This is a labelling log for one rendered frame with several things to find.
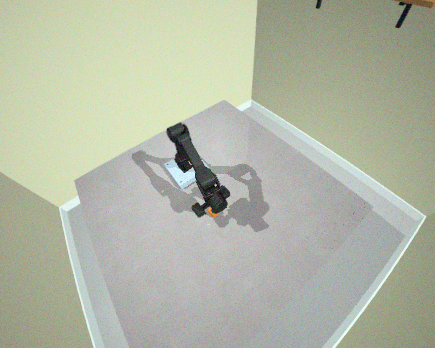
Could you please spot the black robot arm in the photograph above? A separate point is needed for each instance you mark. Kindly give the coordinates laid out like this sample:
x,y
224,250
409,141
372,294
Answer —
x,y
205,179

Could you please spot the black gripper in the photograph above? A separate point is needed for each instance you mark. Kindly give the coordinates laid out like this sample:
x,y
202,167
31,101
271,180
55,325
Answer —
x,y
199,209

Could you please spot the orange block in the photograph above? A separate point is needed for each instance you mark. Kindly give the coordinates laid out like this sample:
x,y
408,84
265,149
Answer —
x,y
212,213

